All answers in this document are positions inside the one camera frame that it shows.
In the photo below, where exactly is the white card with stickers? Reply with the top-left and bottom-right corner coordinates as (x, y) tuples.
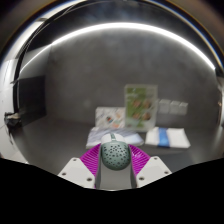
(94, 106), (127, 129)

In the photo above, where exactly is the white book with blue band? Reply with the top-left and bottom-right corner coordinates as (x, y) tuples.
(144, 126), (192, 149)

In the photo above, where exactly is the curved ceiling light strip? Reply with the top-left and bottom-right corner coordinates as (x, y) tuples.
(19, 21), (217, 73)

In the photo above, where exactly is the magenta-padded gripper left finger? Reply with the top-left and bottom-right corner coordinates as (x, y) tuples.
(57, 143), (103, 189)

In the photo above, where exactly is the grey flat book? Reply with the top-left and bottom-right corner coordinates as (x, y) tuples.
(85, 126), (145, 149)

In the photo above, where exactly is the black wall screen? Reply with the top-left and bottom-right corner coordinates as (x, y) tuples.
(18, 75), (47, 126)

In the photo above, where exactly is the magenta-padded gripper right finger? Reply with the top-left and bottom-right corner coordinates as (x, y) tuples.
(128, 143), (173, 189)

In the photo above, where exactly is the green and white computer mouse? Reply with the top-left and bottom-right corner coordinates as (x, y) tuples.
(99, 132), (132, 173)

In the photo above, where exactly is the green menu sign stand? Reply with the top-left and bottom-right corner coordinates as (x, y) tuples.
(123, 83), (158, 131)

